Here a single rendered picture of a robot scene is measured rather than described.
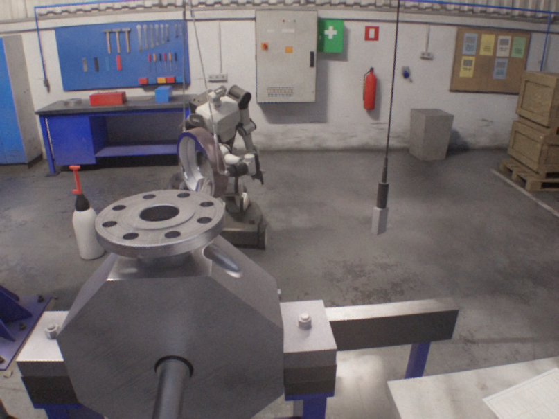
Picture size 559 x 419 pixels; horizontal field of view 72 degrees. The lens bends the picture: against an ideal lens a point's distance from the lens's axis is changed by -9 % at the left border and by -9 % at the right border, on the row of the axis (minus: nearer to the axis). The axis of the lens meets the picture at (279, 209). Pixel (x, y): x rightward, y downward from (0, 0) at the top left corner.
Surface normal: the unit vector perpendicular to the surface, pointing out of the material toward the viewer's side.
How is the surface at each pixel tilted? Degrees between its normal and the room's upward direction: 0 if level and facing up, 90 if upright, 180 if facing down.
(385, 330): 90
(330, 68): 90
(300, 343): 0
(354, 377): 0
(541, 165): 90
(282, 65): 90
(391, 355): 0
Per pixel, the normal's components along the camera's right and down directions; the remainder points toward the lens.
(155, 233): 0.00, -0.91
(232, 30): 0.07, 0.41
